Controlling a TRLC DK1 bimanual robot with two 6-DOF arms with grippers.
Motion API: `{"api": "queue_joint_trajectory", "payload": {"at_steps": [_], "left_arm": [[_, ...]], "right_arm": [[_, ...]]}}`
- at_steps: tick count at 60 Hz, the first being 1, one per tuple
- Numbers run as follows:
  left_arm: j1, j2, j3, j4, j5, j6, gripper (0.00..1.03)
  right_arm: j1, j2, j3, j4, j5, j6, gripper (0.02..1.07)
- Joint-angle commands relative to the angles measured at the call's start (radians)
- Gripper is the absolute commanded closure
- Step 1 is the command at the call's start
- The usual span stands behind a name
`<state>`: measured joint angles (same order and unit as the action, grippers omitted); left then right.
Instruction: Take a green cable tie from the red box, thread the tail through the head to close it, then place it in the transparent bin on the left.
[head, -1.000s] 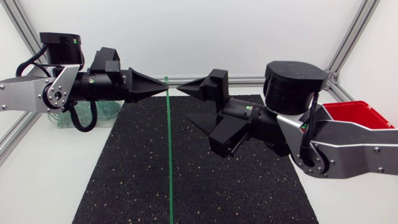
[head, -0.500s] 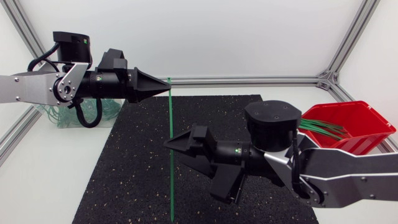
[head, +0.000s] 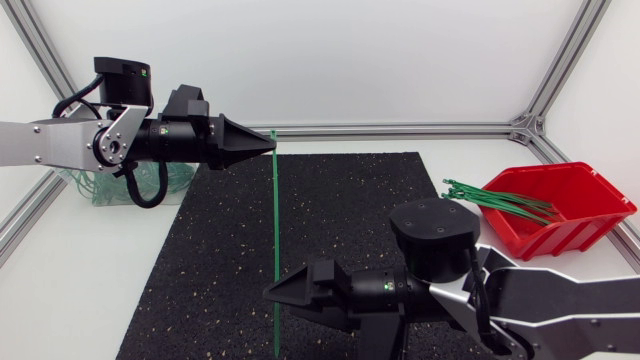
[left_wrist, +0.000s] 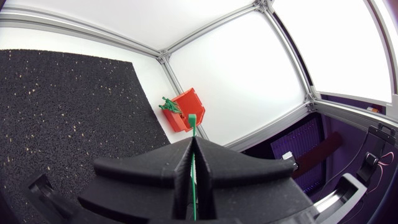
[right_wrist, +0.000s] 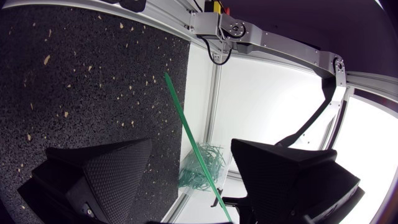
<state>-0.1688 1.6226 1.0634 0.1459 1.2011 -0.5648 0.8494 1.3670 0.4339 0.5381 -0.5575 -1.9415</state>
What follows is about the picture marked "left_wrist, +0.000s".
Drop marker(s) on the red plastic box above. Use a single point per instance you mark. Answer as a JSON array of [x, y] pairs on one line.
[[190, 105]]

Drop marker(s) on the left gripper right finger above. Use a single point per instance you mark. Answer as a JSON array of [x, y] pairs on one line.
[[242, 186]]

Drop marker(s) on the black speckled mat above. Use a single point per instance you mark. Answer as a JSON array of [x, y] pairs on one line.
[[68, 124]]

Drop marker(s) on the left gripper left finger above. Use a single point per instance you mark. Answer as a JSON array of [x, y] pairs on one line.
[[146, 183]]

